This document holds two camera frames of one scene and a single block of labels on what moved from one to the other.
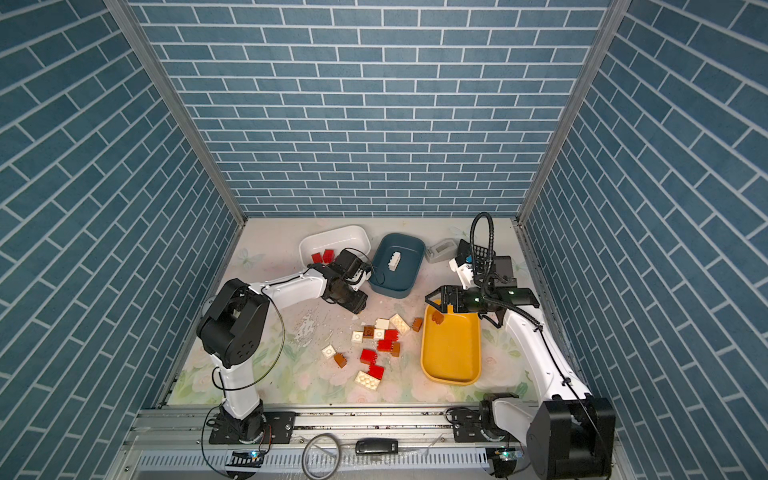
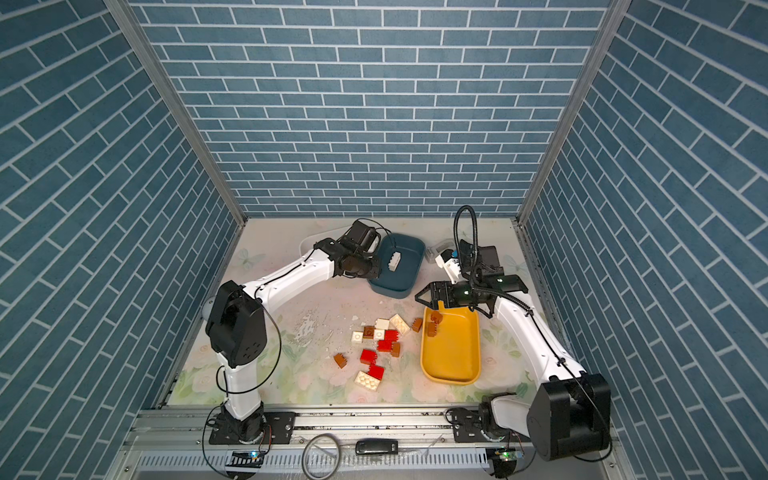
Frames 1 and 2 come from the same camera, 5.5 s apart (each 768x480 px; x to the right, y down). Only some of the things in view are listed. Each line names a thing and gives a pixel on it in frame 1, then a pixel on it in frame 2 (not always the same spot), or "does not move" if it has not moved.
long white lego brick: (394, 261) does not move
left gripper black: (358, 304) -> (374, 269)
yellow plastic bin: (451, 350) does not move
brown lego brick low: (340, 360) does not move
